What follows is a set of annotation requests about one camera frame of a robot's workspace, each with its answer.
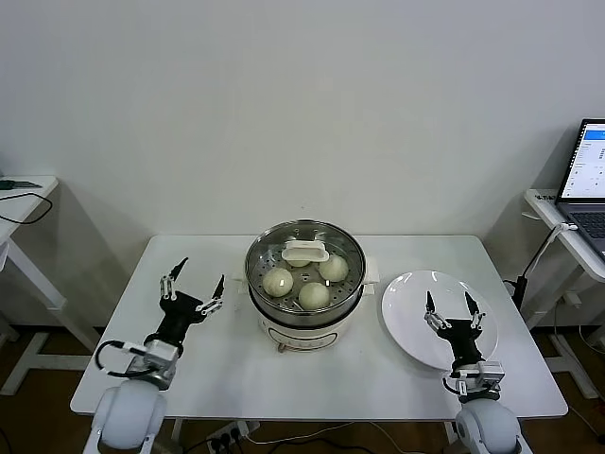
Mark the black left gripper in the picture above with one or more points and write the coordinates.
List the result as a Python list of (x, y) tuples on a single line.
[(175, 317)]

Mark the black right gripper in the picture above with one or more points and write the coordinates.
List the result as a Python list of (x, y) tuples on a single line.
[(461, 338)]

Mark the white steamed baozi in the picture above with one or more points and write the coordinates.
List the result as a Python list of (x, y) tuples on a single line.
[(277, 283), (298, 263), (334, 269), (314, 296)]

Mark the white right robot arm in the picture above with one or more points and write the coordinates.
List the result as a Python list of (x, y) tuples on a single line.
[(487, 425)]

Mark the steel perforated steamer basket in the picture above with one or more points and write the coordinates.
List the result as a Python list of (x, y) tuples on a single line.
[(352, 293)]

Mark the white round plate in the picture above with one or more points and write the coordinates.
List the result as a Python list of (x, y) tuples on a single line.
[(406, 312)]

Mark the white electric cooker base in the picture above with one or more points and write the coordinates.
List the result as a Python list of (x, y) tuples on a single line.
[(302, 333)]

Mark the small white power adapter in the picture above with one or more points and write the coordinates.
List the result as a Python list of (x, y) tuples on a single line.
[(572, 299)]

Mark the white floor power strip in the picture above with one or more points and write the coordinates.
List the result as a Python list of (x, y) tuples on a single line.
[(231, 432)]

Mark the white side table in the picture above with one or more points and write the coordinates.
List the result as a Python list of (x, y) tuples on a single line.
[(47, 185)]

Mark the grey open laptop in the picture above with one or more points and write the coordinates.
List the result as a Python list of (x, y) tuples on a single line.
[(586, 161)]

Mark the flat green tool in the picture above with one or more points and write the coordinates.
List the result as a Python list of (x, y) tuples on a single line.
[(19, 183)]

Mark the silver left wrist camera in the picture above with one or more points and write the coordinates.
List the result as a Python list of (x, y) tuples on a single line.
[(160, 351)]

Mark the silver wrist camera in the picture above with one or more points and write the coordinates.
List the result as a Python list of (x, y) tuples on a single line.
[(490, 371), (160, 351)]

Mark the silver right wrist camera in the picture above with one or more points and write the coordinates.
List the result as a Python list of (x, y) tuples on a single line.
[(490, 371)]

